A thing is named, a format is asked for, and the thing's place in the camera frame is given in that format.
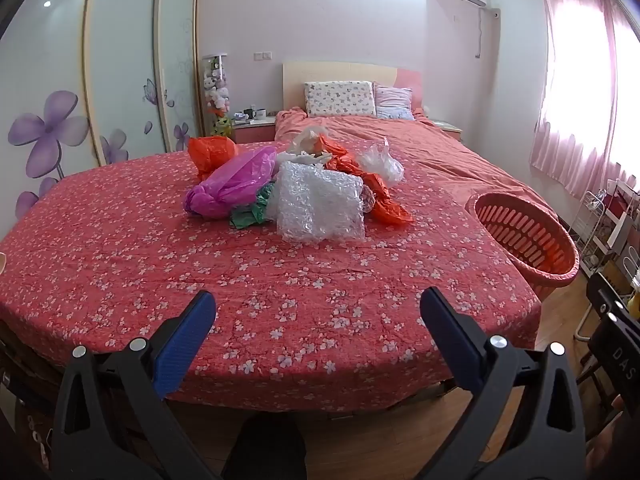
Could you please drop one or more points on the bubble wrap sheet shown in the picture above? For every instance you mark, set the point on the bubble wrap sheet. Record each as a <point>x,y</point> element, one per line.
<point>320,200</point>

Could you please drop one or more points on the white tubular frame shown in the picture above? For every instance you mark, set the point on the white tubular frame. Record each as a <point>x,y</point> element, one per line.
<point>582,325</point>

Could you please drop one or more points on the clear plastic bag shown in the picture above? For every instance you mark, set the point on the clear plastic bag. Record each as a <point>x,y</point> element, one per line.
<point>382,165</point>

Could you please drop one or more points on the white mug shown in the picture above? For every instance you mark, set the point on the white mug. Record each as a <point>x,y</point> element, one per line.
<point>260,114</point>

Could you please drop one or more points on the white flat panel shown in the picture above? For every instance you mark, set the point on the white flat panel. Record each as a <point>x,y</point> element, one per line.
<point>620,230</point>

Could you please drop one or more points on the white plastic bag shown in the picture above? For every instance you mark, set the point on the white plastic bag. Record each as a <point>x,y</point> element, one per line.
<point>304,142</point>

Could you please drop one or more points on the person's right hand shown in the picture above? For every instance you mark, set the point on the person's right hand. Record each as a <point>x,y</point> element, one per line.
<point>612,425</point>

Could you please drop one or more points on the orange plastic laundry basket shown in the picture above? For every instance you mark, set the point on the orange plastic laundry basket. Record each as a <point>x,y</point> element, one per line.
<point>547,285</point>

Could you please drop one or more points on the pink striped pillow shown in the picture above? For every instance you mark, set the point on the pink striped pillow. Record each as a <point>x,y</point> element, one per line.
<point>395,102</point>

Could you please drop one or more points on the pink bed duvet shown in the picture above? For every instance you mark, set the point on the pink bed duvet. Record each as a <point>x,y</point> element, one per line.
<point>435,147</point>

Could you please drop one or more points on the wardrobe with purple flower doors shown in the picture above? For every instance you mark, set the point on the wardrobe with purple flower doors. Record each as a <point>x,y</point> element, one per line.
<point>120,60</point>

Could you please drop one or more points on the small orange plastic bag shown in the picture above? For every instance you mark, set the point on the small orange plastic bag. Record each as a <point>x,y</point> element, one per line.
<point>210,152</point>

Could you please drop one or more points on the beige and pink headboard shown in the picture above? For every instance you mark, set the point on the beige and pink headboard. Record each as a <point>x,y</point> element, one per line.
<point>340,72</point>

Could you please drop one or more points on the white floral pillow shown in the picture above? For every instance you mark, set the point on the white floral pillow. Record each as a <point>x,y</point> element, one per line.
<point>340,100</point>

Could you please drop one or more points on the long orange plastic bag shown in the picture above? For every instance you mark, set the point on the long orange plastic bag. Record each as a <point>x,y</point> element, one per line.
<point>387,206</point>

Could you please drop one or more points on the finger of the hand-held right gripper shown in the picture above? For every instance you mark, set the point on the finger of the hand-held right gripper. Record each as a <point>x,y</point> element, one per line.
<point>607,295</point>

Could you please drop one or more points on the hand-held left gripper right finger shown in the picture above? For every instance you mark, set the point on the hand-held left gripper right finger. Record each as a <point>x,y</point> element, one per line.
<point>452,340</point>

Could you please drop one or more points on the clear tube of plush toys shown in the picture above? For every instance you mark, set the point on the clear tube of plush toys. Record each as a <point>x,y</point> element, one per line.
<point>217,90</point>

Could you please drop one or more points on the green plastic bag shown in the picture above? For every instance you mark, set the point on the green plastic bag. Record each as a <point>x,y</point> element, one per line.
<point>250,212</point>

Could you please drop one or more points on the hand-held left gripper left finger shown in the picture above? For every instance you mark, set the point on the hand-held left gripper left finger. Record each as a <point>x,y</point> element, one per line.
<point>185,345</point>

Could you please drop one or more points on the magenta plastic bag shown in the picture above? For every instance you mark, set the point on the magenta plastic bag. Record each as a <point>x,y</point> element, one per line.
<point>230,182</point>

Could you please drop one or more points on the dark wooden chair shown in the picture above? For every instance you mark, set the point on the dark wooden chair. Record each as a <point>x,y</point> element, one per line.
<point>590,380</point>

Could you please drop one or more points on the pink curtain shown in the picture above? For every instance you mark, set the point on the pink curtain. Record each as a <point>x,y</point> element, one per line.
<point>575,135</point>

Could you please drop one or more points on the pink and white nightstand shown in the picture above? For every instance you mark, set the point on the pink and white nightstand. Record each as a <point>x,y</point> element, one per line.
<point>447,126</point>
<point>252,132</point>

